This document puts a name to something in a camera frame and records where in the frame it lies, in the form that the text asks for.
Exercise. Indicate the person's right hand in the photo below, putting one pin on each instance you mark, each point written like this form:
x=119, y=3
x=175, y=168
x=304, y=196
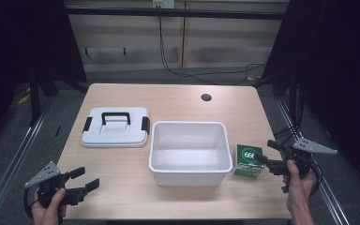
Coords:
x=298, y=190

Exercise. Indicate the white wall socket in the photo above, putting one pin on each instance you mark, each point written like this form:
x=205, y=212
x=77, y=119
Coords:
x=163, y=3

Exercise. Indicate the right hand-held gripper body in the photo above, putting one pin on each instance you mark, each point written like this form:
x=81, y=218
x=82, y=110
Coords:
x=309, y=146

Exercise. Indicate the black curtain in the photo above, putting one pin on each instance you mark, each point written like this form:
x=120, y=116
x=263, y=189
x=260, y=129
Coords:
x=18, y=47
x=340, y=78

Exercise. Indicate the black horizontal frame bar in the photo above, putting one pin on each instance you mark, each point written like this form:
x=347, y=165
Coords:
x=175, y=13

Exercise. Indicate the person's left hand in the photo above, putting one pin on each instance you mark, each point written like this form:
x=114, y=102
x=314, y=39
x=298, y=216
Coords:
x=48, y=214

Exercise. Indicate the metal floor rail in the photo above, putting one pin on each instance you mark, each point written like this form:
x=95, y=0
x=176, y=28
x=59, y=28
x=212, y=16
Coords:
x=9, y=168
x=325, y=187

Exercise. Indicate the green and white carton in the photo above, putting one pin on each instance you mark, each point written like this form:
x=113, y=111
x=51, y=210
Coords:
x=247, y=167

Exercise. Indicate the yellow floor tape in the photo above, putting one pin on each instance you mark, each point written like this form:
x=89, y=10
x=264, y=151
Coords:
x=24, y=99

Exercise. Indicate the white plastic storage box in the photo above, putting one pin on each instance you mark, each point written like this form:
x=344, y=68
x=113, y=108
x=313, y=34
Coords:
x=189, y=156

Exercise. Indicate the small black stick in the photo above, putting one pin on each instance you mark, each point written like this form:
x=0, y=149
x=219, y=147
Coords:
x=58, y=131

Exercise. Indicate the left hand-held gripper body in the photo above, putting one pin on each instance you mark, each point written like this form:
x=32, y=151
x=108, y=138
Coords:
x=51, y=170

